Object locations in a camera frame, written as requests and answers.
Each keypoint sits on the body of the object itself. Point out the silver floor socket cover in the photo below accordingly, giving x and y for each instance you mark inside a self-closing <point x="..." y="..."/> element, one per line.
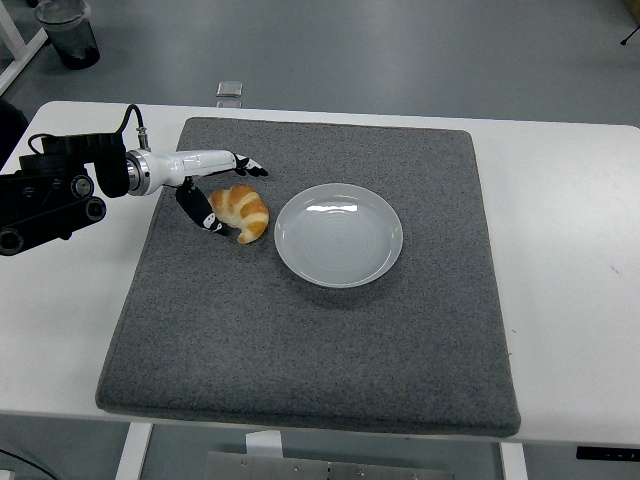
<point x="229" y="104"/>
<point x="230" y="89"/>

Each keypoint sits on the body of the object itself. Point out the black table control panel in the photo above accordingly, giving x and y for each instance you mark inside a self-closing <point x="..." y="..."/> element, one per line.
<point x="607" y="453"/>

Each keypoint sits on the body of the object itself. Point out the round grey plate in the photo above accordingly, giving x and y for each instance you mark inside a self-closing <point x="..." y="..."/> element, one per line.
<point x="340" y="245"/>

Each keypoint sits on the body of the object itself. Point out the golden croissant bread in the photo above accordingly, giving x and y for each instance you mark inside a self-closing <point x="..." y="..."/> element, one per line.
<point x="245" y="210"/>

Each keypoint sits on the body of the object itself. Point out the white table leg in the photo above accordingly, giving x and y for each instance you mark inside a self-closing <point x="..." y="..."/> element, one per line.
<point x="132" y="452"/>
<point x="513" y="462"/>

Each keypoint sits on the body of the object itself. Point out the white furniture frame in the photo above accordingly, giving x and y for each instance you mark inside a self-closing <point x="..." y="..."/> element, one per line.
<point x="20" y="50"/>

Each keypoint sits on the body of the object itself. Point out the grey felt mat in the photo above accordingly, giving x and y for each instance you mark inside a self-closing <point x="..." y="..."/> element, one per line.
<point x="300" y="350"/>

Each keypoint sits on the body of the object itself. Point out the black tripod leg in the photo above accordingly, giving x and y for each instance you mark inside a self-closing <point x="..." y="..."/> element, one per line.
<point x="631" y="36"/>

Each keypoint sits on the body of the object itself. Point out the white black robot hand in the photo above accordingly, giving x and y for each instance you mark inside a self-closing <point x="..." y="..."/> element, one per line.
<point x="170" y="167"/>

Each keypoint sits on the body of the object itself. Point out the black bin with clear liner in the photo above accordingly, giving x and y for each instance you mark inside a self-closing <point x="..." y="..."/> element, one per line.
<point x="72" y="35"/>

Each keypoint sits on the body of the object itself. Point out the white label under table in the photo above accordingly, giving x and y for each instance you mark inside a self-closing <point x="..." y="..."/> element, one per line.
<point x="264" y="442"/>

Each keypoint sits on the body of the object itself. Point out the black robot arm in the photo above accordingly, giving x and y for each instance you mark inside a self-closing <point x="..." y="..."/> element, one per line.
<point x="45" y="200"/>

